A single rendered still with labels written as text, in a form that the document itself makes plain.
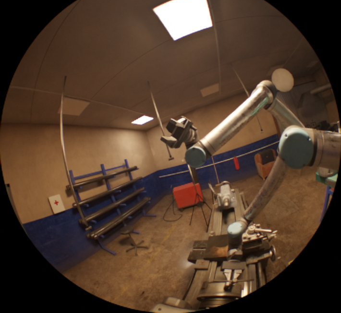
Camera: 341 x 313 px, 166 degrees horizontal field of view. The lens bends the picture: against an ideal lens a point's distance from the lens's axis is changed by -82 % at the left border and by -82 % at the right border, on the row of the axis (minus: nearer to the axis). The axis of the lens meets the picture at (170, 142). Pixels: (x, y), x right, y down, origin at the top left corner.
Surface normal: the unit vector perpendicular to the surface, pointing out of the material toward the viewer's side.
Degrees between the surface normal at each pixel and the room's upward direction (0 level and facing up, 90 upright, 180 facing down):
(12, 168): 90
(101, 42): 180
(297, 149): 88
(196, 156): 92
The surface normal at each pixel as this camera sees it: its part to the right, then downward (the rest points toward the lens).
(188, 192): -0.07, -0.07
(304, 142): -0.89, 0.19
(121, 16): 0.29, 0.95
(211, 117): -0.39, 0.04
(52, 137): 0.87, -0.30
